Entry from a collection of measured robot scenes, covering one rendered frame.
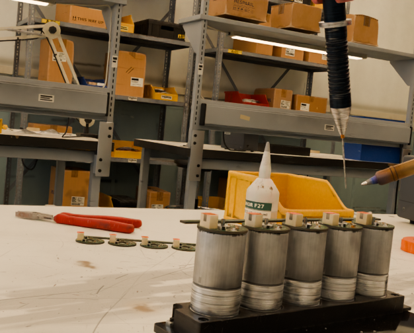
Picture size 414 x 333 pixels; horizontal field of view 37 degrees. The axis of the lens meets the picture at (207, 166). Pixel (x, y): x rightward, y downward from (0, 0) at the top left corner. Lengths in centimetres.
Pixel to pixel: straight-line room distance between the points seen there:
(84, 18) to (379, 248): 407
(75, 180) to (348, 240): 411
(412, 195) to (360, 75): 529
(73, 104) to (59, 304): 227
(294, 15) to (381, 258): 284
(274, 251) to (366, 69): 594
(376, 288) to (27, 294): 21
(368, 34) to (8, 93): 189
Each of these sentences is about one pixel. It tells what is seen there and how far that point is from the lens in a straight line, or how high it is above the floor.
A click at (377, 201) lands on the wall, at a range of 644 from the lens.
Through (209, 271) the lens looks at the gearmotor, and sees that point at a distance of 30.
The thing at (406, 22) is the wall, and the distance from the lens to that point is 660.
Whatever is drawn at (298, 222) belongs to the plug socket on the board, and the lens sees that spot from 33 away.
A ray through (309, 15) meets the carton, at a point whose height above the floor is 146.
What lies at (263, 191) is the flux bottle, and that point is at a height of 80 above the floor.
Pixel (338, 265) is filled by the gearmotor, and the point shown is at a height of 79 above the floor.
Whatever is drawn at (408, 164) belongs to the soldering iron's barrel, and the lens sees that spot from 35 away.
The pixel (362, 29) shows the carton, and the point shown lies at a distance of 345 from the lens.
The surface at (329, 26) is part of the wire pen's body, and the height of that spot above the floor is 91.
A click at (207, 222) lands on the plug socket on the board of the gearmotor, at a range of 30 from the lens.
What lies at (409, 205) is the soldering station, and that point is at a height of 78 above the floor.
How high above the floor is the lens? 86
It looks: 4 degrees down
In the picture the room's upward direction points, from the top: 5 degrees clockwise
